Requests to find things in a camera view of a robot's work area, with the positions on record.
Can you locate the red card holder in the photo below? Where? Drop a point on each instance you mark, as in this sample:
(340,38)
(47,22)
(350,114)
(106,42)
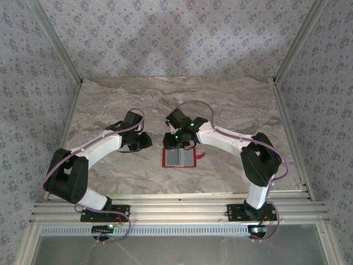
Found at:
(187,159)

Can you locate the aluminium side rail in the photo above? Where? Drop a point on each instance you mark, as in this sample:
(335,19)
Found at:
(288,124)
(64,138)

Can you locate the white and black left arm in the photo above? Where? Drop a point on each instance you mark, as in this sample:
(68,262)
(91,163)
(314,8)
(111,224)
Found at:
(104,143)

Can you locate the narrow aluminium rail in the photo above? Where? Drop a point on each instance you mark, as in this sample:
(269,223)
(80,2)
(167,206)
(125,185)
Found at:
(179,196)

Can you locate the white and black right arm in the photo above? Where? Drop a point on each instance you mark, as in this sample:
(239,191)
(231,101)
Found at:
(220,138)

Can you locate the wide aluminium base beam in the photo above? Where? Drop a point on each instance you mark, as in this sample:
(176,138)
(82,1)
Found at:
(179,212)

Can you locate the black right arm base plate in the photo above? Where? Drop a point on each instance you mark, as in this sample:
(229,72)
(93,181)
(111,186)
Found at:
(234,212)

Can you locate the aluminium corner post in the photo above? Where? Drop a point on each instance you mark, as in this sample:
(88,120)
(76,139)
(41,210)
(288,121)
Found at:
(58,41)
(297,41)

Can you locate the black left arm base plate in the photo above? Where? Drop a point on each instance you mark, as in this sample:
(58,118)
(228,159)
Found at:
(121,212)

